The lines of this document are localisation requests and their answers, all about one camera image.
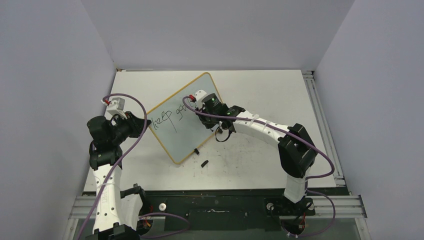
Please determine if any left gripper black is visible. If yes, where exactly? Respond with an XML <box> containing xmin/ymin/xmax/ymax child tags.
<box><xmin>109</xmin><ymin>111</ymin><xmax>151</xmax><ymax>145</ymax></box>

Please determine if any yellow framed whiteboard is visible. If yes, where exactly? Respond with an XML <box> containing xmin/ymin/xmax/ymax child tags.
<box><xmin>147</xmin><ymin>72</ymin><xmax>222</xmax><ymax>165</ymax></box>

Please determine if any black marker cap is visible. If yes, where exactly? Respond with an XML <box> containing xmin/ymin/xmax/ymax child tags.
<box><xmin>201</xmin><ymin>160</ymin><xmax>209</xmax><ymax>168</ymax></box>

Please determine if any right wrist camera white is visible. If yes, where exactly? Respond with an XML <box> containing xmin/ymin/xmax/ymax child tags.
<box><xmin>188</xmin><ymin>90</ymin><xmax>208</xmax><ymax>105</ymax></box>

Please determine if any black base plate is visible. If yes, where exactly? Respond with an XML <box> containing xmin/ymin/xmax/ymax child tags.
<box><xmin>135</xmin><ymin>187</ymin><xmax>348</xmax><ymax>232</ymax></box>

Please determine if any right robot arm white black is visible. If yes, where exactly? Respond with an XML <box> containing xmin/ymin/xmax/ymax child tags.
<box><xmin>189</xmin><ymin>90</ymin><xmax>317</xmax><ymax>214</ymax></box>

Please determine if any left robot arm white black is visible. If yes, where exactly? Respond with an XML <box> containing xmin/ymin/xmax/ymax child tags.
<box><xmin>86</xmin><ymin>111</ymin><xmax>152</xmax><ymax>240</ymax></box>

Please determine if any aluminium frame rail right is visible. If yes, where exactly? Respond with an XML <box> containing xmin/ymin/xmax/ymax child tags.
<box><xmin>301</xmin><ymin>70</ymin><xmax>346</xmax><ymax>187</ymax></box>

